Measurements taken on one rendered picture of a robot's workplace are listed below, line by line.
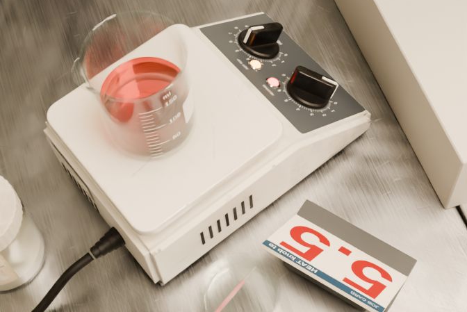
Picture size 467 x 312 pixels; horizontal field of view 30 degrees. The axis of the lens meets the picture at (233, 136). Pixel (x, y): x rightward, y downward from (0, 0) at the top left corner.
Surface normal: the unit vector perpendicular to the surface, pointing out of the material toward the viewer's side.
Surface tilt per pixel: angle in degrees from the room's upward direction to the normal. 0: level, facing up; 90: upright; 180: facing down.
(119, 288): 0
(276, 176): 90
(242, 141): 0
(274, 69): 30
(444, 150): 90
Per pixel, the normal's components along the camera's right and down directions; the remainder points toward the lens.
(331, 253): 0.31, -0.85
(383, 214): -0.06, -0.48
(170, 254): 0.62, 0.67
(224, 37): 0.34, -0.70
